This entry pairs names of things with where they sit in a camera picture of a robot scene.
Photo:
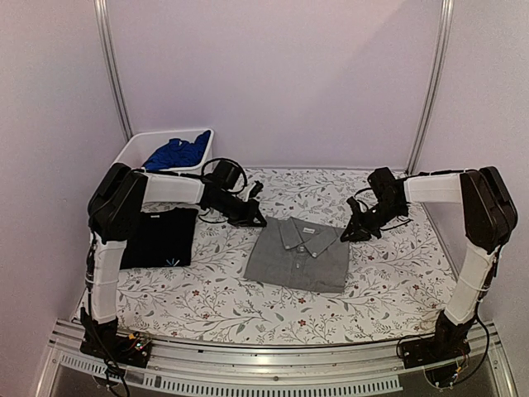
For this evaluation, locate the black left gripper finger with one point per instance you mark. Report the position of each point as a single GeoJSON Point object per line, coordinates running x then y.
{"type": "Point", "coordinates": [254, 218]}
{"type": "Point", "coordinates": [256, 188]}

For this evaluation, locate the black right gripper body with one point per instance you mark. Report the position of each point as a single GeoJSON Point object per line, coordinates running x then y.
{"type": "Point", "coordinates": [378, 217]}

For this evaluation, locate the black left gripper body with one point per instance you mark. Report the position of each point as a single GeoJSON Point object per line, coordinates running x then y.
{"type": "Point", "coordinates": [231, 209]}

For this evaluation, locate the grey garment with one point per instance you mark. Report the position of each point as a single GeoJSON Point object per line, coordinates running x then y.
{"type": "Point", "coordinates": [297, 254]}

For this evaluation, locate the black t-shirt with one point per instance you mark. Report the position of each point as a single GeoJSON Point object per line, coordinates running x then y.
{"type": "Point", "coordinates": [163, 239]}

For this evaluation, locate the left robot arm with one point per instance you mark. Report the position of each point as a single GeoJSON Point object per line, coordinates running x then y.
{"type": "Point", "coordinates": [140, 217]}

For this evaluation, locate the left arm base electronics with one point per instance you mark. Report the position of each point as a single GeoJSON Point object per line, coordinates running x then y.
{"type": "Point", "coordinates": [132, 350]}

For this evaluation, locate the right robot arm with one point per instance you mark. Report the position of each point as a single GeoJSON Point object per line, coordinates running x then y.
{"type": "Point", "coordinates": [489, 217]}

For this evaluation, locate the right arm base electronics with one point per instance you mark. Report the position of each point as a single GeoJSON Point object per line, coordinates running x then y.
{"type": "Point", "coordinates": [434, 355]}

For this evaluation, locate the white plastic laundry bin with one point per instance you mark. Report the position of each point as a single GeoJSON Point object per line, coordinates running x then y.
{"type": "Point", "coordinates": [139, 148]}

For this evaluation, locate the floral tablecloth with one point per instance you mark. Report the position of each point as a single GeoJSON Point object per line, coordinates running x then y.
{"type": "Point", "coordinates": [395, 286]}

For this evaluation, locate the blue garment in bin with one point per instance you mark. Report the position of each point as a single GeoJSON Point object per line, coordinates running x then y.
{"type": "Point", "coordinates": [179, 153]}

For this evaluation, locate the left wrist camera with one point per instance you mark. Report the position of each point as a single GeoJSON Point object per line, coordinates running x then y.
{"type": "Point", "coordinates": [226, 173]}

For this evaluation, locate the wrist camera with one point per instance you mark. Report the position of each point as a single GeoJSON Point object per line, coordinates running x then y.
{"type": "Point", "coordinates": [379, 180]}
{"type": "Point", "coordinates": [226, 173]}

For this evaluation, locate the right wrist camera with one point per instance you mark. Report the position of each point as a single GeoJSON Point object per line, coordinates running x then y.
{"type": "Point", "coordinates": [379, 180]}

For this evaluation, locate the aluminium front rail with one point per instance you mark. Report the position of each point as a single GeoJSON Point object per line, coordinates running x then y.
{"type": "Point", "coordinates": [180, 367]}

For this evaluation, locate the right aluminium frame post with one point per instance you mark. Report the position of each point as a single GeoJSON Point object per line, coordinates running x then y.
{"type": "Point", "coordinates": [439, 58]}

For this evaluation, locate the aluminium frame post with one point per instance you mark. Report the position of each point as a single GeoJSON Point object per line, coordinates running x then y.
{"type": "Point", "coordinates": [439, 58]}
{"type": "Point", "coordinates": [110, 60]}

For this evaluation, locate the left aluminium frame post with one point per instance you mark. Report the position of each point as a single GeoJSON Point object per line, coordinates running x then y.
{"type": "Point", "coordinates": [110, 60]}

